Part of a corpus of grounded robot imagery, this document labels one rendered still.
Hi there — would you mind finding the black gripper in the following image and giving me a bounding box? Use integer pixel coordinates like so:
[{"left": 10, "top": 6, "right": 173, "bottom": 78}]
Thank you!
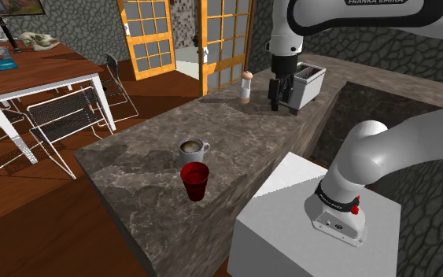
[{"left": 267, "top": 54, "right": 299, "bottom": 113}]

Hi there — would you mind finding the orange framed glass door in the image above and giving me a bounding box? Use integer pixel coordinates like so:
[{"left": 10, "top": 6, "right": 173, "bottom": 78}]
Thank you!
[
  {"left": 116, "top": 0, "right": 177, "bottom": 82},
  {"left": 197, "top": 0, "right": 256, "bottom": 97}
]

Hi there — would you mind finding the grey mug with coffee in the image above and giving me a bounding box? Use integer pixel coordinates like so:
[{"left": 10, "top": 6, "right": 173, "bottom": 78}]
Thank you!
[{"left": 178, "top": 137, "right": 211, "bottom": 167}]

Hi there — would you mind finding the red cup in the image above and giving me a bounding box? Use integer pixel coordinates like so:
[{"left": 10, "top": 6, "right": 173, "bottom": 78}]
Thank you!
[{"left": 179, "top": 161, "right": 210, "bottom": 202}]

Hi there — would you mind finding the grey robot stand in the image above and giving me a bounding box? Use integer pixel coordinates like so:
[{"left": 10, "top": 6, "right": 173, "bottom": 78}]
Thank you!
[{"left": 227, "top": 151, "right": 402, "bottom": 277}]

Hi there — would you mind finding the brown table with white legs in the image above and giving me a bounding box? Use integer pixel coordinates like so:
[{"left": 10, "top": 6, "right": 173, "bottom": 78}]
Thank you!
[{"left": 0, "top": 31, "right": 117, "bottom": 165}]

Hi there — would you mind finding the screen on black stand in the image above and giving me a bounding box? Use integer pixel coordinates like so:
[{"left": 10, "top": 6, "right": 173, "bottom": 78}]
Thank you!
[{"left": 0, "top": 0, "right": 46, "bottom": 54}]

